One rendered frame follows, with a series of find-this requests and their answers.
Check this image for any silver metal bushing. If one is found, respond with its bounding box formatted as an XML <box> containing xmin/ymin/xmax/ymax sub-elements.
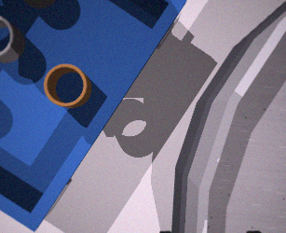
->
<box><xmin>0</xmin><ymin>16</ymin><xmax>25</xmax><ymax>63</ymax></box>

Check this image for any bronze bushing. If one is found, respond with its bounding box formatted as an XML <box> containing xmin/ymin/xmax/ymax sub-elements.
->
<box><xmin>44</xmin><ymin>64</ymin><xmax>91</xmax><ymax>108</ymax></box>

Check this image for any grey metal bushing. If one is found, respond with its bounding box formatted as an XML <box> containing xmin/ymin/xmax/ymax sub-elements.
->
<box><xmin>24</xmin><ymin>0</ymin><xmax>56</xmax><ymax>8</ymax></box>

